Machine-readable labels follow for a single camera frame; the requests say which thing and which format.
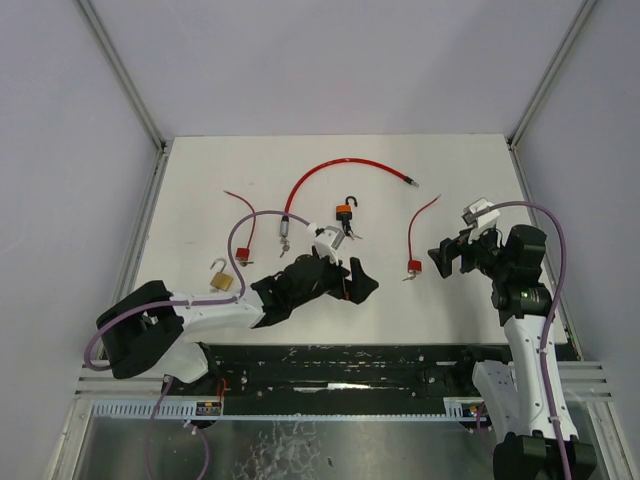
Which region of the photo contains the grey slotted cable duct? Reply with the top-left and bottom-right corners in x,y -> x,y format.
92,399 -> 475,422

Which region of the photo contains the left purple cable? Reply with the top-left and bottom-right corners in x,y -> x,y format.
82,209 -> 321,480

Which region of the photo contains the left aluminium frame post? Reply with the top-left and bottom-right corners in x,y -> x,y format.
73,0 -> 166,151

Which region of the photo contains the brass padlock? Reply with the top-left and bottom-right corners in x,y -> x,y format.
210,258 -> 234,292

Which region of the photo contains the red cable padlock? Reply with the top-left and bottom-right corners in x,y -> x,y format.
222,188 -> 257,267
402,194 -> 443,283

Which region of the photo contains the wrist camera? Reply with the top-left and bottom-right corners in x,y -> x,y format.
313,226 -> 345,265
462,197 -> 499,232

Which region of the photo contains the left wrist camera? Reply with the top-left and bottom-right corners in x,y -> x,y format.
313,226 -> 345,265

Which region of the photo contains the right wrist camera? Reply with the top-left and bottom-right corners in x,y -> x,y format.
462,197 -> 499,232

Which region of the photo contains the aluminium frame post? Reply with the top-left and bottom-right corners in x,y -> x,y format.
73,0 -> 166,151
506,0 -> 599,150

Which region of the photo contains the right aluminium frame post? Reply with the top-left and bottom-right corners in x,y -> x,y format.
506,0 -> 599,150

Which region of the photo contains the thick red cable lock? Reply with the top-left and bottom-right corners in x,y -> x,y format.
278,157 -> 420,258

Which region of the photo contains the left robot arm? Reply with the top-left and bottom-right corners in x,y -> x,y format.
92,253 -> 379,383

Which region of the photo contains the orange black padlock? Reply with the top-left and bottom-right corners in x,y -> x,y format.
335,195 -> 361,240

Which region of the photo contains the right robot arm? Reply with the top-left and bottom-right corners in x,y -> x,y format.
428,225 -> 597,479

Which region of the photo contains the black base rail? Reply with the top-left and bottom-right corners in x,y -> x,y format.
169,344 -> 515,418

